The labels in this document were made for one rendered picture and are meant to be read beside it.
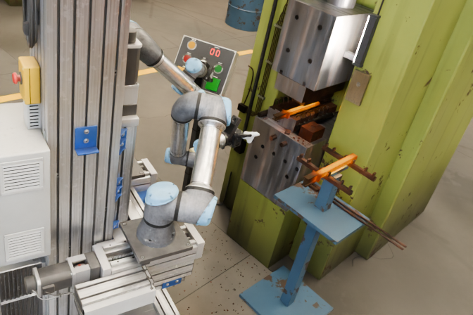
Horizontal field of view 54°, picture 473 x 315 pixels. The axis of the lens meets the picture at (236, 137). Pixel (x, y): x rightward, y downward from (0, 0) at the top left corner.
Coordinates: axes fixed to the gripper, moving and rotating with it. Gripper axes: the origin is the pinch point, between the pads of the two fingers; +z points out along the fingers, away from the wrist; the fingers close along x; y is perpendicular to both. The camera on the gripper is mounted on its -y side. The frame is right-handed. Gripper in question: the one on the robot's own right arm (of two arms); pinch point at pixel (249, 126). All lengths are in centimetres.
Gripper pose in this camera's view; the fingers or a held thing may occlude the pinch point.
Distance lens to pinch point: 238.0
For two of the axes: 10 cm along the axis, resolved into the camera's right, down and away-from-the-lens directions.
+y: -2.0, 8.4, 5.0
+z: 6.9, -2.5, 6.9
